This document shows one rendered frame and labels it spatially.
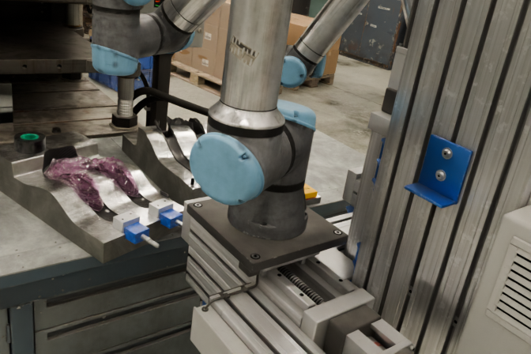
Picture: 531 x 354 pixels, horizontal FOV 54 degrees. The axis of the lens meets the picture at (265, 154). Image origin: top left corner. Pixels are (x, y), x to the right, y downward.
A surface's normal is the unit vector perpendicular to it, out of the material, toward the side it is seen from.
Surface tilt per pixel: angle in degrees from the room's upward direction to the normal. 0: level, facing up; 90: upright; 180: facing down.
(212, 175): 98
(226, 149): 98
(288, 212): 72
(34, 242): 0
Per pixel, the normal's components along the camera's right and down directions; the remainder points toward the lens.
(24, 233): 0.14, -0.92
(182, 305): 0.57, 0.38
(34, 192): -0.60, 0.22
